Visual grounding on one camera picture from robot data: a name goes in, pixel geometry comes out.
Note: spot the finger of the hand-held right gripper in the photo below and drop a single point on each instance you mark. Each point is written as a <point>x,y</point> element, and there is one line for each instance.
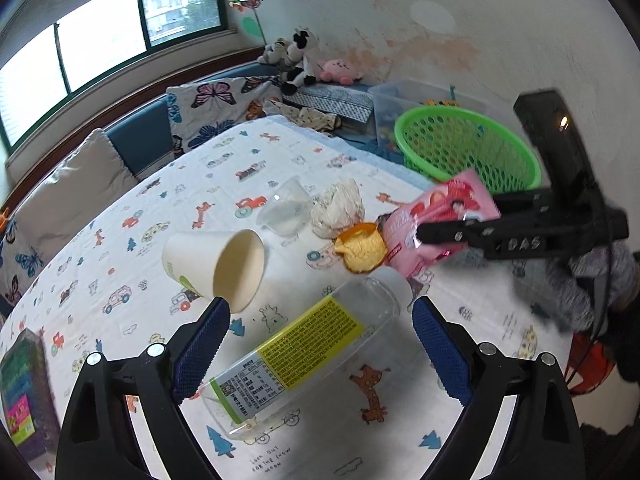
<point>522,202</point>
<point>450,233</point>

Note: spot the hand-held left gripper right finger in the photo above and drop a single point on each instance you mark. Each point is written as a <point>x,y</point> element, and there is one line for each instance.
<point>440,352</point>

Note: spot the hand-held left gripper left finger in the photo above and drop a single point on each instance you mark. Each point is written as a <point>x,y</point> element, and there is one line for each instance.
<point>200,355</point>

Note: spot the pink snack bag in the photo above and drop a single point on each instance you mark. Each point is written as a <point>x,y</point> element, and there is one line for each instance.
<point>440,200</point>

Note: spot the green plastic basket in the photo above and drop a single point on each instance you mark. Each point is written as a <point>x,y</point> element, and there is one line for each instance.
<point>450,145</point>

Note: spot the clear plastic bottle white cap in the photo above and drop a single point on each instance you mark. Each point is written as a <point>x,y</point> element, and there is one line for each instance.
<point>310,340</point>

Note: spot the person's right forearm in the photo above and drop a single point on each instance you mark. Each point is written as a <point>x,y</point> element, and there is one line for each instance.
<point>575,285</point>

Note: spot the white paper cup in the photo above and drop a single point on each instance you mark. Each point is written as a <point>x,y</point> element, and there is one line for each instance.
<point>190,255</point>

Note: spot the crumpled white tissue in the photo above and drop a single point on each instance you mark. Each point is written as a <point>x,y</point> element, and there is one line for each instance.
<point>337,207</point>

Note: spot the clear plastic storage bin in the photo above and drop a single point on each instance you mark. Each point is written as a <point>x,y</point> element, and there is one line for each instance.
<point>400,95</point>

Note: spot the red plastic bag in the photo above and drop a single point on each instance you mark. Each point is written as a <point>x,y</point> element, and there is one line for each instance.
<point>592,365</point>

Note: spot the clear plastic cup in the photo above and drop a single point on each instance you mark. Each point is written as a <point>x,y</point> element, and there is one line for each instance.
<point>287,210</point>

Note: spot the grey patterned cushion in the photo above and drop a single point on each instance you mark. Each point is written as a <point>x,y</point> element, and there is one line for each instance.
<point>335,102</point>

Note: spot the dark colourful printed box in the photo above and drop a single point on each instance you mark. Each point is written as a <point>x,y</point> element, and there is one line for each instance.
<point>25,395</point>

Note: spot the beige printed cloth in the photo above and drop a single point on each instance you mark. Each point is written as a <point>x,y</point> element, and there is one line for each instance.
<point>310,117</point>

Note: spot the pink plush toy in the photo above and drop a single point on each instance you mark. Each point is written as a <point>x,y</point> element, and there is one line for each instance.
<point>340,71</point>

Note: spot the butterfly print cushion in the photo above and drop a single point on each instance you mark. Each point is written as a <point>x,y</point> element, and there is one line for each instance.
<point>20,265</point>

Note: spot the white pillow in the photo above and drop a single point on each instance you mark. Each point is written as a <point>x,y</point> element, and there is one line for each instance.
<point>75,185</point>

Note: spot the blue sofa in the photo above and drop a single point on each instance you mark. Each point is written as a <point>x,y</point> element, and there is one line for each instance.
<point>140,140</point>

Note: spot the cow plush toy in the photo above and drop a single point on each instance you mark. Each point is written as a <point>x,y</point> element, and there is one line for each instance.
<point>300,60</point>

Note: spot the butterfly print pillow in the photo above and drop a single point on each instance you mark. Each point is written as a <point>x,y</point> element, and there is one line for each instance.
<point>215,110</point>

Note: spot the grey white plush toy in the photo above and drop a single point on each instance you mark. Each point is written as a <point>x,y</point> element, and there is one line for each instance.
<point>272,52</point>

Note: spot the colourful pinwheel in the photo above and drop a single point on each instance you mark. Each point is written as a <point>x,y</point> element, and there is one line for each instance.
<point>245,0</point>

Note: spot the green framed window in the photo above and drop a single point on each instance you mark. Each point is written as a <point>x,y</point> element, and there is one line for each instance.
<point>100,35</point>

